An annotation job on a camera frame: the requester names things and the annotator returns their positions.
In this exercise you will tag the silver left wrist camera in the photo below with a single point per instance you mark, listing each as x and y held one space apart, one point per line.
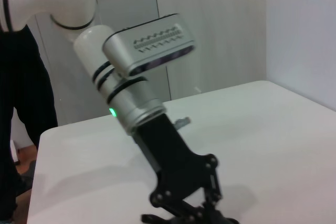
152 45

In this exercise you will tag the black chair base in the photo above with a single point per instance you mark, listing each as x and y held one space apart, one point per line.
27 176

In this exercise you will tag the person in black trousers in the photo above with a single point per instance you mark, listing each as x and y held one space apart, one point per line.
21 103

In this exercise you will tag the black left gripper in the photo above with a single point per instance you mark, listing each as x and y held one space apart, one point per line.
173 163

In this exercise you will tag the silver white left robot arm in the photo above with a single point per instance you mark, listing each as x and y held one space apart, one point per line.
89 48

